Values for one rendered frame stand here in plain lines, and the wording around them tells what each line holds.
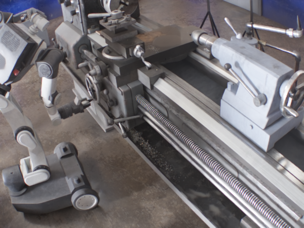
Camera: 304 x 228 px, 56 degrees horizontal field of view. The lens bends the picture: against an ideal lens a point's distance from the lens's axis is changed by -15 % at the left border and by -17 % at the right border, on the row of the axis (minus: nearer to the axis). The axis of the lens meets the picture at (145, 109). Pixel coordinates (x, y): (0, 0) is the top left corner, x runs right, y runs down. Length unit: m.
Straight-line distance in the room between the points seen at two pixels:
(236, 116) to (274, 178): 0.37
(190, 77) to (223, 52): 0.62
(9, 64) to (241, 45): 1.15
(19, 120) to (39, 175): 0.44
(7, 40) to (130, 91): 0.80
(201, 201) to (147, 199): 0.63
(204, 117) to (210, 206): 0.49
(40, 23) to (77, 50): 0.94
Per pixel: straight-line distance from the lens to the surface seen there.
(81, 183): 2.22
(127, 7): 2.46
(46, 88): 1.83
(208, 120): 1.57
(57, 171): 2.41
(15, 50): 1.64
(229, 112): 1.53
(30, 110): 3.45
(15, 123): 2.01
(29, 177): 2.24
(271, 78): 1.34
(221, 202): 1.78
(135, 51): 1.80
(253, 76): 1.41
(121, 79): 1.90
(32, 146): 2.07
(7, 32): 1.67
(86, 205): 2.29
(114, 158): 2.63
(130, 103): 1.95
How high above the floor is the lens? 1.83
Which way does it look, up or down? 37 degrees down
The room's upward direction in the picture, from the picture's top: 7 degrees counter-clockwise
